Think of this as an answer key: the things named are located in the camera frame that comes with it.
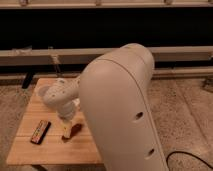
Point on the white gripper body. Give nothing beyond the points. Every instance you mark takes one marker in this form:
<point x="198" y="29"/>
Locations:
<point x="67" y="111"/>

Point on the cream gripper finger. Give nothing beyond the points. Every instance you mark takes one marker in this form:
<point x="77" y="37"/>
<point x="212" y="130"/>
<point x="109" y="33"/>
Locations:
<point x="67" y="127"/>

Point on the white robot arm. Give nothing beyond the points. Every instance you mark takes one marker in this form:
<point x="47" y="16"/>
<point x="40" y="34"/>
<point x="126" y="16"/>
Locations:
<point x="112" y="91"/>

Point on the black candy bar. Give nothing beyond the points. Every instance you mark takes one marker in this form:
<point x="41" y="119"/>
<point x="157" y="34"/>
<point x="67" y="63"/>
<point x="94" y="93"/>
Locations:
<point x="40" y="132"/>

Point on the white plastic cup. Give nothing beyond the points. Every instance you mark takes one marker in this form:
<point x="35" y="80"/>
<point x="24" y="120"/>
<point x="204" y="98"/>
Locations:
<point x="42" y="91"/>

